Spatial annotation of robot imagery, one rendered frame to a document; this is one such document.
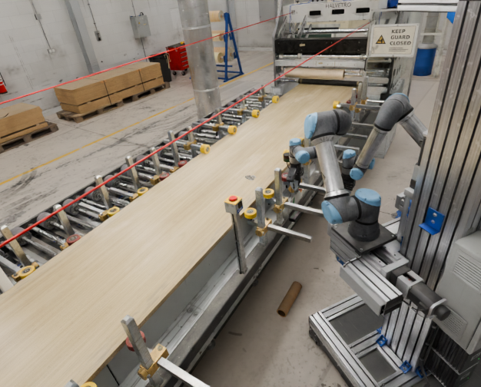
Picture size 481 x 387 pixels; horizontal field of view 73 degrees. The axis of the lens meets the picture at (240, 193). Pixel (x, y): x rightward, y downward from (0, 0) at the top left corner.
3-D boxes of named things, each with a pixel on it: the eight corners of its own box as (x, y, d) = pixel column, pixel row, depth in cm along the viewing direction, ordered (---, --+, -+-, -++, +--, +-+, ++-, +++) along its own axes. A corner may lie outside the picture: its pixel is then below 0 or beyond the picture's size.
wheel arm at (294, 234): (312, 240, 195) (312, 235, 193) (310, 244, 193) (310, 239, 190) (250, 222, 216) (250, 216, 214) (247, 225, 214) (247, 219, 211)
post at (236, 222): (247, 269, 194) (240, 209, 169) (243, 274, 191) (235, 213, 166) (241, 266, 196) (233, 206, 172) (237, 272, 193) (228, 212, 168)
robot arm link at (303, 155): (316, 150, 187) (309, 143, 197) (297, 153, 186) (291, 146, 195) (316, 162, 192) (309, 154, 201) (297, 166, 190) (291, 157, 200)
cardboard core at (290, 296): (302, 283, 259) (286, 312, 238) (302, 289, 263) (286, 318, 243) (293, 279, 263) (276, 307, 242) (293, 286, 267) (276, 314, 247)
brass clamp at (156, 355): (170, 355, 142) (167, 348, 139) (148, 383, 133) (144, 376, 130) (160, 348, 145) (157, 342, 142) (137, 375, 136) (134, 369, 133)
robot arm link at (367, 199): (383, 220, 152) (388, 196, 145) (357, 226, 151) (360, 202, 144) (370, 206, 162) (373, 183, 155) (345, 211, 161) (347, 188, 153)
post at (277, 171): (283, 226, 231) (281, 167, 205) (281, 229, 229) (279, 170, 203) (279, 224, 233) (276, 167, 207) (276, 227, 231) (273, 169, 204)
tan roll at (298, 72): (389, 80, 387) (390, 69, 381) (386, 82, 379) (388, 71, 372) (280, 75, 456) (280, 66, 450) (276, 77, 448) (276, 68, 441)
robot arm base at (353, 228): (386, 234, 158) (389, 218, 153) (361, 245, 154) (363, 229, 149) (364, 218, 170) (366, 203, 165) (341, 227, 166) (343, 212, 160)
